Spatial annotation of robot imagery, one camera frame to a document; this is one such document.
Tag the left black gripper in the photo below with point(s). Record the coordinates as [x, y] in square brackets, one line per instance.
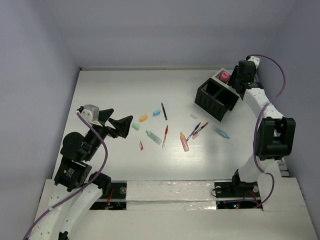
[122, 125]

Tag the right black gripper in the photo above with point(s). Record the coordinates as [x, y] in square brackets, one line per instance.
[233, 78]

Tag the green highlighter marker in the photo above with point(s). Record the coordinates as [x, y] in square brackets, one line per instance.
[152, 136]

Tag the blue highlighter marker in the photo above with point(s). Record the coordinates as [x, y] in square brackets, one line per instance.
[220, 132]

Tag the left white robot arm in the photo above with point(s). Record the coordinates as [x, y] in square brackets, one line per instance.
[79, 181]

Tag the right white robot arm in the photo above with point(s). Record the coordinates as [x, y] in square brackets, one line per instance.
[273, 132]

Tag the pink cylinder sharpener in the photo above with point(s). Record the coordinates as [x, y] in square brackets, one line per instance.
[224, 77]

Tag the green eraser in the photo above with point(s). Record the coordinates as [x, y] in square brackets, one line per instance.
[135, 126]

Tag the white grey tray box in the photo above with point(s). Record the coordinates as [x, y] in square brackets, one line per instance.
[215, 77]

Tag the orange eraser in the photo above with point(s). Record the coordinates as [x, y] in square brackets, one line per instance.
[143, 118]

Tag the black two-compartment pen holder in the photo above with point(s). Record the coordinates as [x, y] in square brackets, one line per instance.
[215, 99]

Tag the small red clip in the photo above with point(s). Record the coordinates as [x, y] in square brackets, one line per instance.
[141, 145]

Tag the blue eraser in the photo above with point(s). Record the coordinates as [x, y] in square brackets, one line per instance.
[156, 113]

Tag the purple pen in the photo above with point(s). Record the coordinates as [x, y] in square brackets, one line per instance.
[164, 111]

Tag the orange highlighter marker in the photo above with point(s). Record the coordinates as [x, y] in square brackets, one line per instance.
[184, 142]

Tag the foil tape strip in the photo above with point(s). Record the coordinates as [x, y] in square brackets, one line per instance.
[165, 195]

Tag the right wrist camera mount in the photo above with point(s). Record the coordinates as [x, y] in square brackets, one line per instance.
[254, 59]

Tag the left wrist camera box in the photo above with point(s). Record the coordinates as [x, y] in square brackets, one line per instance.
[89, 112]

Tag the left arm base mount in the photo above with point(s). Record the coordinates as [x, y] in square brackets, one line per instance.
[114, 200]

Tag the aluminium rail right edge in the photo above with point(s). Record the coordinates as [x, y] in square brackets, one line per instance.
[283, 170]

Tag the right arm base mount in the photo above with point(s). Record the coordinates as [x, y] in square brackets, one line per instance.
[234, 198]

